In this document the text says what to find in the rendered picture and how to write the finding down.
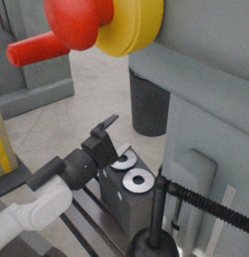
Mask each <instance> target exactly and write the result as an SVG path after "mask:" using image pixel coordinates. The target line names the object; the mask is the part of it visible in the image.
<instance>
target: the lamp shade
mask: <svg viewBox="0 0 249 257"><path fill-rule="evenodd" d="M149 237H150V227H146V228H142V229H140V230H139V231H138V232H137V233H136V234H135V236H134V237H133V238H132V240H131V241H130V242H129V244H128V246H127V249H126V257H180V253H179V250H178V247H177V245H176V242H175V240H174V239H173V237H172V236H171V235H170V234H169V233H168V232H167V231H166V230H164V229H161V238H160V243H159V245H157V246H152V245H151V244H150V242H149Z"/></svg>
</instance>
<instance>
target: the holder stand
mask: <svg viewBox="0 0 249 257"><path fill-rule="evenodd" d="M98 174H99V187H100V194H101V196H102V197H103V199H104V201H105V202H106V204H107V205H108V207H109V208H110V211H111V212H112V214H113V215H114V217H115V219H116V220H117V222H118V224H119V225H120V227H121V229H122V230H123V232H124V234H125V236H126V237H127V239H128V241H129V242H130V241H131V240H132V238H133V237H134V236H135V234H136V233H137V232H138V231H139V230H140V229H142V228H146V227H150V224H151V214H152V206H153V205H152V204H153V194H154V181H155V179H156V176H155V175H154V174H153V172H152V171H151V170H150V169H149V168H148V167H147V166H146V164H145V163H144V162H143V161H142V160H141V158H140V157H139V156H138V154H137V153H136V152H135V151H134V150H133V148H132V147H130V148H129V149H128V150H127V151H126V152H125V153H124V155H123V156H122V157H121V158H120V159H119V160H118V161H117V162H115V163H114V164H113V165H110V164H109V165H108V166H106V167H105V168H104V169H103V170H99V169H98Z"/></svg>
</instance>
